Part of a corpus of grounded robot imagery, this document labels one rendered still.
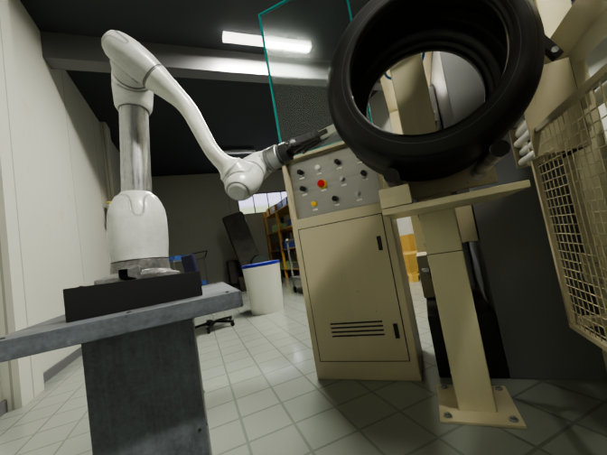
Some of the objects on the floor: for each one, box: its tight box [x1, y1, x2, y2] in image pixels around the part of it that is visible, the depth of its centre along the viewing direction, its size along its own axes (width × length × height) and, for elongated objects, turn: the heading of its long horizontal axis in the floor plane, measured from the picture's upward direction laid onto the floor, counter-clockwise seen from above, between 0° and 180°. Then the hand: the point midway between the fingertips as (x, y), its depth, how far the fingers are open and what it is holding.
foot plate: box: [437, 384, 527, 429], centre depth 113 cm, size 27×27×2 cm
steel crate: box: [227, 260, 244, 287], centre depth 843 cm, size 90×109×75 cm
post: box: [389, 53, 497, 413], centre depth 122 cm, size 13×13×250 cm
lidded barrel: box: [241, 260, 284, 315], centre depth 381 cm, size 53×53×64 cm
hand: (328, 131), depth 103 cm, fingers closed
